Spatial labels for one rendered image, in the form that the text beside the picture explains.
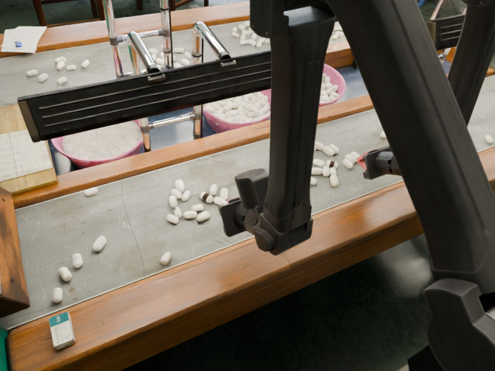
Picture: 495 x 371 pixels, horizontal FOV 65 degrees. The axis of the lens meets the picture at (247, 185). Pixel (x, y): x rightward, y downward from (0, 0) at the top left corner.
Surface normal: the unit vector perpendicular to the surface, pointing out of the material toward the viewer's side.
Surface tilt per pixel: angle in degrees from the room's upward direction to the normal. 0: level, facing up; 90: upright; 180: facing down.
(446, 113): 34
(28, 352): 0
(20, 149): 0
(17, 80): 0
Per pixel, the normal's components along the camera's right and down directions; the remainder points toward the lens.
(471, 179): 0.37, -0.14
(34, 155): 0.10, -0.64
